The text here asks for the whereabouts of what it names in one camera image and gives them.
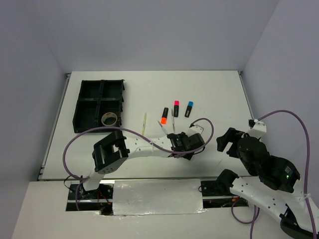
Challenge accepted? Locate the green thin pen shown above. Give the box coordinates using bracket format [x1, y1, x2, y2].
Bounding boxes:
[171, 115, 175, 133]

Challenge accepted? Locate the yellow thin pen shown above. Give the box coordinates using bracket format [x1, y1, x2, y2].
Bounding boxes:
[142, 113, 147, 135]

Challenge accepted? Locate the blue cap black highlighter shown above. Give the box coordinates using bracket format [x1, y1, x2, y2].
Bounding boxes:
[184, 101, 193, 118]

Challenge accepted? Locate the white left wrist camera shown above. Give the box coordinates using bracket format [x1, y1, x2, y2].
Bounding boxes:
[186, 123, 204, 136]

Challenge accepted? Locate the large brown tape roll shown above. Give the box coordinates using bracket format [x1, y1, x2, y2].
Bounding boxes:
[101, 112, 118, 126]

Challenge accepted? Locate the pink cap black highlighter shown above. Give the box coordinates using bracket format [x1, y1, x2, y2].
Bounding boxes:
[173, 101, 179, 118]

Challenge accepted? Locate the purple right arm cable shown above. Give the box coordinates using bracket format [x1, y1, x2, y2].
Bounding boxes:
[231, 109, 317, 239]

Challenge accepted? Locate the orange cap black highlighter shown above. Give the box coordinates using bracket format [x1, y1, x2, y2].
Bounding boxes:
[160, 107, 168, 124]

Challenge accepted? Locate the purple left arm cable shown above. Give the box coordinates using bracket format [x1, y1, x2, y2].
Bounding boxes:
[62, 118, 215, 211]

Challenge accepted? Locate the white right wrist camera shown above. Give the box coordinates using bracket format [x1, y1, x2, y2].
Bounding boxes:
[246, 119, 267, 139]

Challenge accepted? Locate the silver foil covered panel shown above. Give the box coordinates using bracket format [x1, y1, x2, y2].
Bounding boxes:
[112, 179, 205, 216]

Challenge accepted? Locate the blue thin pen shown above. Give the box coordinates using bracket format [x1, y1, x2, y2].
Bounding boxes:
[157, 120, 168, 135]

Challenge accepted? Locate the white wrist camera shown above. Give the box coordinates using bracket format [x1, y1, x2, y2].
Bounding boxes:
[246, 119, 267, 139]
[186, 123, 204, 136]

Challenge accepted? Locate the black four-compartment organizer tray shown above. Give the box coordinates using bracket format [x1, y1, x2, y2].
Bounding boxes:
[73, 79, 125, 133]

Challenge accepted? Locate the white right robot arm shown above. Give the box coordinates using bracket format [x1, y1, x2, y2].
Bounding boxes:
[216, 127, 319, 239]

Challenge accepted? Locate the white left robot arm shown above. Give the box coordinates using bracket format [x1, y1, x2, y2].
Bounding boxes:
[79, 130, 204, 199]

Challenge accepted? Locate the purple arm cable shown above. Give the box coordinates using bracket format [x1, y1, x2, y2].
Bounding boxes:
[62, 118, 215, 211]
[231, 109, 317, 239]

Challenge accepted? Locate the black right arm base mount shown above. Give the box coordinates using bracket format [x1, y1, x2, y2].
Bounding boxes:
[199, 177, 239, 197]

